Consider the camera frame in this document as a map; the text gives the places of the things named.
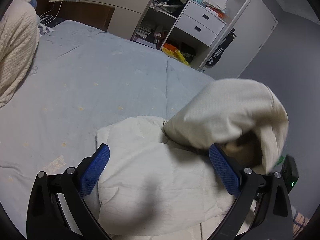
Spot dark wooden headboard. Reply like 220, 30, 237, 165
36, 0, 115, 31

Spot white charging cable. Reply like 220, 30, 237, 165
39, 0, 63, 26

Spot orange yellow bag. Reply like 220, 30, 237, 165
161, 43, 190, 66

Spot light blue bed sheet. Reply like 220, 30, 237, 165
1, 21, 212, 233

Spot white drawer unit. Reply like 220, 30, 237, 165
175, 0, 226, 47

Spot cream waffle knit blanket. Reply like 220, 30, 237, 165
1, 0, 40, 107

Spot green shopping bag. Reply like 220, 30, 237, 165
274, 155, 285, 166

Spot white door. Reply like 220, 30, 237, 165
202, 0, 278, 80

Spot cream white hooded puffer jacket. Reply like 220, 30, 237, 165
97, 79, 289, 236

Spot black Yonex racket bag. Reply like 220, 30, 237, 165
205, 28, 236, 68

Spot white wardrobe shelf unit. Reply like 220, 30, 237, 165
131, 0, 251, 70

